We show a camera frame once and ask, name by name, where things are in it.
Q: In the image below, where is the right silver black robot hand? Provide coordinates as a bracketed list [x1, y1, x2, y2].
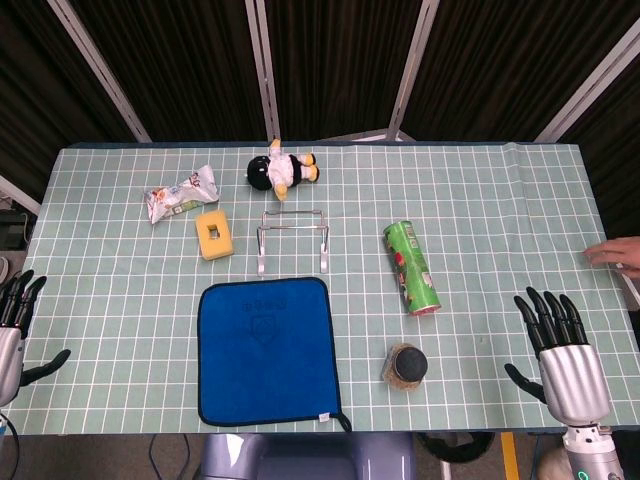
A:
[503, 286, 611, 427]

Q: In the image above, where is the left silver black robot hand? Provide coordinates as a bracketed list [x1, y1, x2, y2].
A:
[0, 269, 72, 407]

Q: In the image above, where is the blue microfiber cloth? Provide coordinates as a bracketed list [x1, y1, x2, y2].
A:
[197, 276, 354, 434]

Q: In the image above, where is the green grid tablecloth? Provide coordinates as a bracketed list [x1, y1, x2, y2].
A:
[0, 141, 640, 436]

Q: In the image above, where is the yellow sponge with square hole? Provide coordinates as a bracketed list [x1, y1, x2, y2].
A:
[194, 210, 236, 262]

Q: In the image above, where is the black equipment box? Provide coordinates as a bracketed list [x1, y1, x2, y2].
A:
[0, 209, 30, 251]

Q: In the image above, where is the black round stool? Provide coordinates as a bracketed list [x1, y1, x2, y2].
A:
[417, 432, 496, 465]

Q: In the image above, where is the person's bare hand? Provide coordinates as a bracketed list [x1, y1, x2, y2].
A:
[583, 236, 640, 280]

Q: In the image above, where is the glass jar with black lid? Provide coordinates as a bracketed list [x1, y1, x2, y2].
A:
[383, 341, 429, 392]

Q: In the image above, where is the green chips can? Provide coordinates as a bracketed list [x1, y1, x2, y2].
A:
[382, 219, 442, 318]

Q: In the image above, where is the white crumpled snack bag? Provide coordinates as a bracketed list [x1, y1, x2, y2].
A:
[143, 166, 221, 226]

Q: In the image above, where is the grey-blue robot torso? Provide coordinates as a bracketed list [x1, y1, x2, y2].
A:
[199, 432, 416, 480]

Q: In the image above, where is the plush doll with black head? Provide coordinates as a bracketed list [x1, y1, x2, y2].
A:
[244, 138, 321, 202]

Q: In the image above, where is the dark pleated curtain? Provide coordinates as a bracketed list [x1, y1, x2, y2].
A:
[0, 0, 640, 241]

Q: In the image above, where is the white partition frame post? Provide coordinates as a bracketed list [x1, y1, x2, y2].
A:
[619, 272, 640, 307]
[0, 174, 42, 215]
[349, 0, 440, 144]
[533, 22, 640, 144]
[243, 0, 282, 142]
[47, 0, 153, 144]

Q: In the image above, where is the metal wire rack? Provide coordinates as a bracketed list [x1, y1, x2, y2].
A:
[255, 208, 331, 278]

